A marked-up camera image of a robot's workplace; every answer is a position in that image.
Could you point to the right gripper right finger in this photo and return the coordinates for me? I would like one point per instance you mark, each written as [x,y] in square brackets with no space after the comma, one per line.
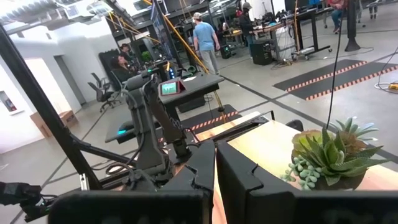
[236,193]

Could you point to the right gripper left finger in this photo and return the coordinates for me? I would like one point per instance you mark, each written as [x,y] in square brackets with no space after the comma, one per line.
[192,180]

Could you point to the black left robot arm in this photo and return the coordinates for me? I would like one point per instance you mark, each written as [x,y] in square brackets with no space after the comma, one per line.
[146,130]

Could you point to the black orange-striped floor mat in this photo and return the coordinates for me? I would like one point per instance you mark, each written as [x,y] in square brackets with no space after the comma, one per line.
[326,74]
[211,116]

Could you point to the tablet in red case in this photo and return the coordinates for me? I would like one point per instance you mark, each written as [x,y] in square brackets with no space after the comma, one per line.
[169,88]

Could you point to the dark grey side table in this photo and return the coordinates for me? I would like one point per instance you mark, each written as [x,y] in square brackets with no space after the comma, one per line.
[199,85]

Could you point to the potted succulent plant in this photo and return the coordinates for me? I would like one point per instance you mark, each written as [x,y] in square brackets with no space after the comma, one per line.
[329,155]

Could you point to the grey office chair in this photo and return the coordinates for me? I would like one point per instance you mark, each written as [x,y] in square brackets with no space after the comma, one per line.
[101,91]

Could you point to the person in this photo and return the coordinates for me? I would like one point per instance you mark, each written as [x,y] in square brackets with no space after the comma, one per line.
[245,25]
[126,51]
[337,14]
[205,37]
[121,71]

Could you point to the yellow slanted pole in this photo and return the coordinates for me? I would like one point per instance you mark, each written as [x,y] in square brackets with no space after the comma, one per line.
[186,45]

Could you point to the cardboard box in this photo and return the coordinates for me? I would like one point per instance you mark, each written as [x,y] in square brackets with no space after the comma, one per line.
[66,118]

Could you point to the black equipment case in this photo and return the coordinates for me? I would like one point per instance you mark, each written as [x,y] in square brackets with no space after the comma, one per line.
[261,53]

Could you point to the black standing desk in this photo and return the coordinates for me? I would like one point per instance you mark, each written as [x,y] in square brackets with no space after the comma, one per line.
[314,31]

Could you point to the black pole with base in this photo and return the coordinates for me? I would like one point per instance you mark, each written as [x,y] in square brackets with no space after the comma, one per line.
[351,25]

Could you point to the black aluminium table frame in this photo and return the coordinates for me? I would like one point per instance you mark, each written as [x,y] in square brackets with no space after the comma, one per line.
[42,102]

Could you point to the small black camera mount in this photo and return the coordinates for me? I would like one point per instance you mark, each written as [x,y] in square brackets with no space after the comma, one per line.
[18,193]

